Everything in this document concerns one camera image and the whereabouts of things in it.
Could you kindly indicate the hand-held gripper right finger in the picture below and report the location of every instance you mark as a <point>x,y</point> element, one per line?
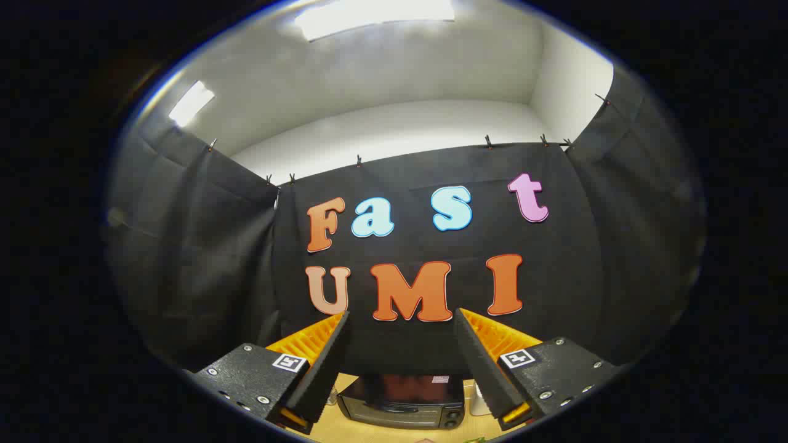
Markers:
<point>483,375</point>

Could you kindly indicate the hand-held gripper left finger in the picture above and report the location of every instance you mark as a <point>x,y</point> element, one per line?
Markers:
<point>326,375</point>

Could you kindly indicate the black toaster oven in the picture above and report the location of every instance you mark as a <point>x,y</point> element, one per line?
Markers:
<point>400,418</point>

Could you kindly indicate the white pop-up toaster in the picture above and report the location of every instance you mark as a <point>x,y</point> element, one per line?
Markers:
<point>477,403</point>

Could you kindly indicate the small ceiling light panel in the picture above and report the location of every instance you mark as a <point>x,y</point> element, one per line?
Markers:
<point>191,103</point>

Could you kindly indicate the large ceiling light panel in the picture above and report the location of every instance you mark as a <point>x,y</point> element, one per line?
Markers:
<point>369,15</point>

